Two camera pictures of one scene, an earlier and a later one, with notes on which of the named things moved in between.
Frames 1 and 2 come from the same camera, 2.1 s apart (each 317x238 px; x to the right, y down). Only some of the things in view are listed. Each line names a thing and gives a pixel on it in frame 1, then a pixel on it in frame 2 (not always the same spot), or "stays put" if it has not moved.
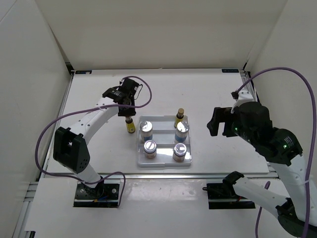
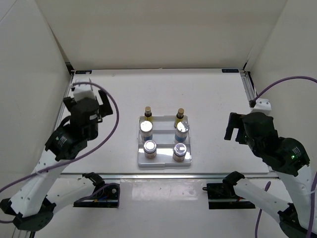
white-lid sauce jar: x=150 y=150 stays put
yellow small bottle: x=180 y=116 stays put
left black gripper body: x=127 y=112 -> x=94 y=132
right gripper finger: x=218 y=116 -> x=235 y=121
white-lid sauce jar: x=179 y=153 stays put
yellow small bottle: x=130 y=124 -> x=148 y=114
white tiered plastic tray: x=160 y=144 stays put
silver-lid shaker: x=146 y=131 stays put
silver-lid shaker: x=182 y=131 stays put
